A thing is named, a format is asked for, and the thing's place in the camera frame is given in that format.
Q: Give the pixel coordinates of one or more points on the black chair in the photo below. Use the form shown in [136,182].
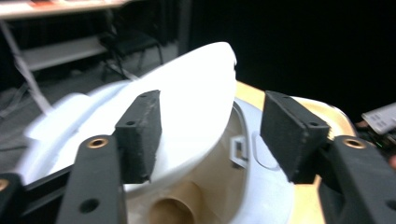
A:
[137,43]

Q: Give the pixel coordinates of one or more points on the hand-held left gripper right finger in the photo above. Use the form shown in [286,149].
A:
[292,137]

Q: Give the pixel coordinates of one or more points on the white desk frame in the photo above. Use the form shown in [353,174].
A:
[62,51]

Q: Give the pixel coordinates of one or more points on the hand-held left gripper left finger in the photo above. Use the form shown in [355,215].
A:
[137,137]

